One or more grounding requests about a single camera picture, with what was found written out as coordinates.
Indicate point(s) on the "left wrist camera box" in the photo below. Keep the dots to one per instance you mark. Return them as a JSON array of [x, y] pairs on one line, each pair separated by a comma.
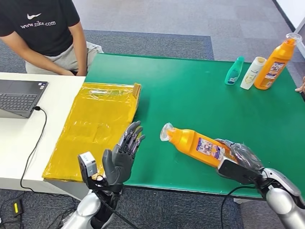
[[88, 164]]

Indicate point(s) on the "person's hand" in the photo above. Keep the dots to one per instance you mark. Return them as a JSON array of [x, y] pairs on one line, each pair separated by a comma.
[[302, 88]]

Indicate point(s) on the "green table mat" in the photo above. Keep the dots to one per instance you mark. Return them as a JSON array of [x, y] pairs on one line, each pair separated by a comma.
[[190, 94]]

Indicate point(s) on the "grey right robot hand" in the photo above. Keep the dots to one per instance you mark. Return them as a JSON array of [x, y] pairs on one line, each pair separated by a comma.
[[245, 156]]

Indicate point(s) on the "black adapter with yellow label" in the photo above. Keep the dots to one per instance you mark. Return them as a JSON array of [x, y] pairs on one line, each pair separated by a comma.
[[16, 208]]

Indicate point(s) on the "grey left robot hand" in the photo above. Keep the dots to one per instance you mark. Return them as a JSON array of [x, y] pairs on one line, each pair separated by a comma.
[[119, 166]]

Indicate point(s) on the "grey laptop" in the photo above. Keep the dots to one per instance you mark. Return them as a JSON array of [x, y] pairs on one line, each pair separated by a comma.
[[19, 98]]

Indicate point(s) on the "orange detergent bottle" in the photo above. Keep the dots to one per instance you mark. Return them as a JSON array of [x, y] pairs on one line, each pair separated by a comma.
[[190, 143], [274, 67]]

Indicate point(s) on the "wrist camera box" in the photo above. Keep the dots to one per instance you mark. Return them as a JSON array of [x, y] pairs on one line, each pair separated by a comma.
[[88, 164], [238, 172]]

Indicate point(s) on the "white desk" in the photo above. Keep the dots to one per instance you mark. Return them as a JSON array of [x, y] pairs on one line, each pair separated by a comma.
[[19, 145]]

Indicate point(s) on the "white shampoo bottle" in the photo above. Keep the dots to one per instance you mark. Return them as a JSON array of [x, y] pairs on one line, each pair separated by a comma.
[[251, 73]]

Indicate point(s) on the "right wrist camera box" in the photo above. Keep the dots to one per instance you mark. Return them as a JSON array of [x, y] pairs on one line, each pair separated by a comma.
[[238, 172]]

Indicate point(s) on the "green shampoo bottle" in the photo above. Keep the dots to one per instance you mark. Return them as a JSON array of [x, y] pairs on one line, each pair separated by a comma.
[[233, 72]]

